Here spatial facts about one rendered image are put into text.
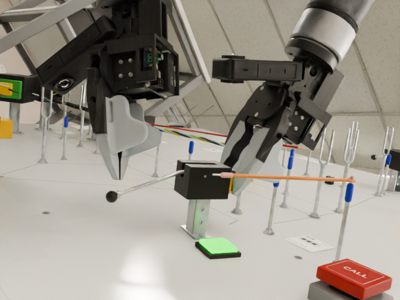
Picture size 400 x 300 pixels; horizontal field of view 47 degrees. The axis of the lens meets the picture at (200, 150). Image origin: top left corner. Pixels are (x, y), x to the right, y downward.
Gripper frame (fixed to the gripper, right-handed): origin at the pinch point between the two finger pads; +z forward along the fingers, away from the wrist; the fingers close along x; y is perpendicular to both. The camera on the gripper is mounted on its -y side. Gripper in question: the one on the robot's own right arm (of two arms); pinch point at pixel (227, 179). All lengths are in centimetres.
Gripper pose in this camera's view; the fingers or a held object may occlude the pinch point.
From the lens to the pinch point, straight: 58.6
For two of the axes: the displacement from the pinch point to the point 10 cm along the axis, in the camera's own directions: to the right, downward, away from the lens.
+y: 7.6, 4.5, 4.7
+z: -4.9, 8.7, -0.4
